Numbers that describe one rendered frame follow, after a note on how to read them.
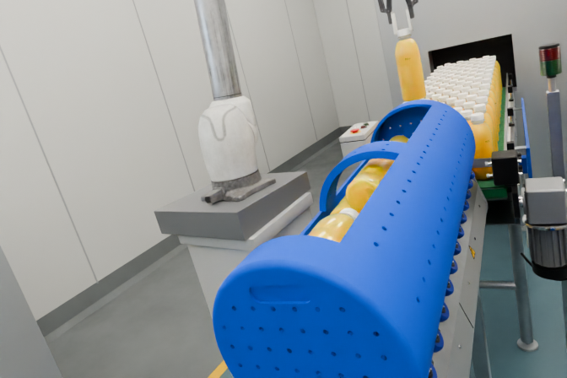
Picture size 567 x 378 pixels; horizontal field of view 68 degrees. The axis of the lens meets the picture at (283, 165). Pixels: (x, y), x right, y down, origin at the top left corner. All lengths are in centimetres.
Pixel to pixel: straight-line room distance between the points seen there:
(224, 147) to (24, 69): 233
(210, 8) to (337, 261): 111
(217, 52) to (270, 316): 105
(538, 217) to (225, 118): 103
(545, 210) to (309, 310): 114
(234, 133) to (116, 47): 262
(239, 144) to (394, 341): 86
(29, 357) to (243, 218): 118
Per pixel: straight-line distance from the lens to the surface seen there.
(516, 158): 141
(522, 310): 211
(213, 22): 146
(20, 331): 200
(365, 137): 157
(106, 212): 356
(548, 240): 161
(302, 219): 137
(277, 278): 51
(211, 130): 125
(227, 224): 117
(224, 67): 145
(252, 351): 61
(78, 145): 346
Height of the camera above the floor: 146
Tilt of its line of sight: 15 degrees down
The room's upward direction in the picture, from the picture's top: 14 degrees counter-clockwise
